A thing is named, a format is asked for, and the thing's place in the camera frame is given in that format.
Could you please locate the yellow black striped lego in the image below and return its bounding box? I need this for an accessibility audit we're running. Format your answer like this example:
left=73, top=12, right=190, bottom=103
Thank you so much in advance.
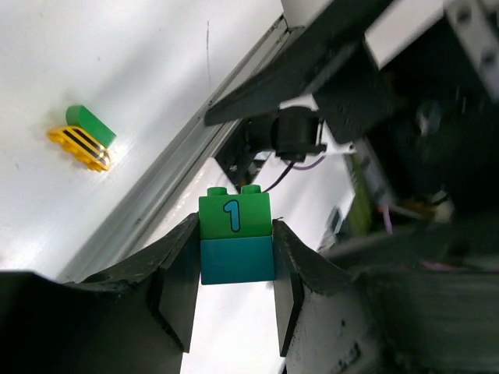
left=47, top=125, right=111, bottom=172

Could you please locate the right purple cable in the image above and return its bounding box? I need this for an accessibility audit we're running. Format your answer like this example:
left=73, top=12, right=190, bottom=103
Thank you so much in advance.
left=268, top=157, right=324, bottom=192

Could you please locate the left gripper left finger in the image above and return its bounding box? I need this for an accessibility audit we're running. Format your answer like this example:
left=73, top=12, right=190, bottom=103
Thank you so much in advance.
left=1, top=213, right=200, bottom=373

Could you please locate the aluminium rail frame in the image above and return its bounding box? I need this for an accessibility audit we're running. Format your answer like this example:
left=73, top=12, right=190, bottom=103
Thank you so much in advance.
left=57, top=16, right=289, bottom=283

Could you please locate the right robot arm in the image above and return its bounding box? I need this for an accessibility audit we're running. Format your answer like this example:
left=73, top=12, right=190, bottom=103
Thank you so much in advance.
left=204, top=1, right=498, bottom=265

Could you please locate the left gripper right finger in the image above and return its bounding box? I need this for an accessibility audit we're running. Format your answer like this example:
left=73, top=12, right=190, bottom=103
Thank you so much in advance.
left=274, top=217, right=498, bottom=373

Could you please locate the green curved lego piece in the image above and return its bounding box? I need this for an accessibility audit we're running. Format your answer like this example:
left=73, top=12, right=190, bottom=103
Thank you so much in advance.
left=65, top=105, right=116, bottom=148

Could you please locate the teal green number lego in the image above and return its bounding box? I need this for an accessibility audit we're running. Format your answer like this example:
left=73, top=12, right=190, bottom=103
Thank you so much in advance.
left=198, top=185, right=275, bottom=285

